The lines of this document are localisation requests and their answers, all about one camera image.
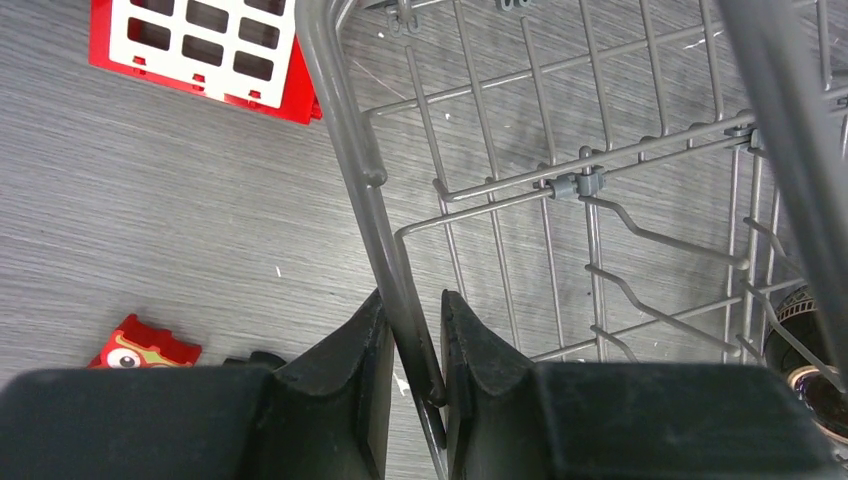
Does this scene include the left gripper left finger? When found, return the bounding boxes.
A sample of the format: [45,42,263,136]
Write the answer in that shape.
[1,293,394,479]

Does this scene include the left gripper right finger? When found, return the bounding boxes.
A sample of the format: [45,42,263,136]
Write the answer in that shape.
[441,290,843,479]

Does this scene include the grey wire dish rack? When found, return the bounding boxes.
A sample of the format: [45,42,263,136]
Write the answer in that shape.
[295,1,847,479]

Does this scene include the brown striped bowl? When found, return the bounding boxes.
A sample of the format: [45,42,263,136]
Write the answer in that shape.
[763,285,847,446]

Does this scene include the red window toy block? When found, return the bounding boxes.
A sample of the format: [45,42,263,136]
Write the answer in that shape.
[89,0,322,124]

